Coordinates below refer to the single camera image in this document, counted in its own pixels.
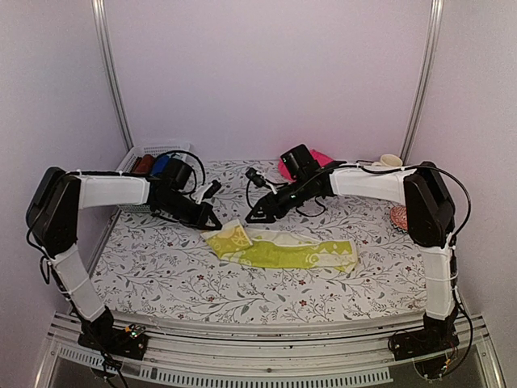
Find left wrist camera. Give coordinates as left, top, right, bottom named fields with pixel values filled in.
left=191, top=180, right=221, bottom=204

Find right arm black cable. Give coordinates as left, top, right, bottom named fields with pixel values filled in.
left=355, top=160, right=473, bottom=243

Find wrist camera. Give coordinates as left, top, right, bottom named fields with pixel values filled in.
left=246, top=167, right=277, bottom=194
left=191, top=180, right=221, bottom=204

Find left aluminium frame post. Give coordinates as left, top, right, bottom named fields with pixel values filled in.
left=91, top=0, right=134, bottom=151

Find blue rolled towel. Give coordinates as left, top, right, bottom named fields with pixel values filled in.
left=151, top=155, right=170, bottom=176

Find aluminium frame post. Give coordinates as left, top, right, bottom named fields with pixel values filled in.
left=91, top=0, right=134, bottom=151
left=400, top=0, right=444, bottom=164

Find white plastic basket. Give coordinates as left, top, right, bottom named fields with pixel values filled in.
left=114, top=141, right=194, bottom=215

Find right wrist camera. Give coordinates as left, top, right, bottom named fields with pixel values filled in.
left=246, top=167, right=277, bottom=194

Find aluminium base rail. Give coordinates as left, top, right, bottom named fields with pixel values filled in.
left=35, top=313, right=508, bottom=387

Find green and cream patterned towel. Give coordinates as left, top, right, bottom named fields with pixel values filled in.
left=201, top=220, right=359, bottom=273

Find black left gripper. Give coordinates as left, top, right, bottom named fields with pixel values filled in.
left=158, top=191, right=223, bottom=230

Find brown rolled towel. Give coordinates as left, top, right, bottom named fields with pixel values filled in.
left=132, top=154, right=155, bottom=175

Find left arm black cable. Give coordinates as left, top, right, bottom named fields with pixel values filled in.
left=159, top=150, right=207, bottom=191

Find right robot arm white sleeve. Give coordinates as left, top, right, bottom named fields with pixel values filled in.
left=280, top=144, right=473, bottom=361

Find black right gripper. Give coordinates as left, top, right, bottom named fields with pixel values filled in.
left=246, top=176, right=312, bottom=223

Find right aluminium frame post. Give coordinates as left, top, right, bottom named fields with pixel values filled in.
left=400, top=0, right=444, bottom=164

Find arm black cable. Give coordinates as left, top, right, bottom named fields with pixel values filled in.
left=159, top=150, right=207, bottom=191
left=355, top=160, right=473, bottom=243

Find pink towel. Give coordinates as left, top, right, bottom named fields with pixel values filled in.
left=278, top=145, right=334, bottom=182

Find cream ceramic mug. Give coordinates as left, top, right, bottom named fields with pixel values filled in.
left=372, top=154, right=403, bottom=168

